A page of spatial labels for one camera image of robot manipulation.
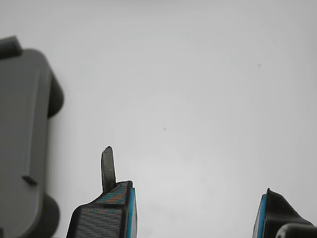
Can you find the gray plastic box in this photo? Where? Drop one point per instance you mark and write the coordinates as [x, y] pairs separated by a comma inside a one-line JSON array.
[[19, 124]]

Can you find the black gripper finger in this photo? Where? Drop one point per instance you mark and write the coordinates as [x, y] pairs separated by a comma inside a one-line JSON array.
[[104, 220], [277, 213]]

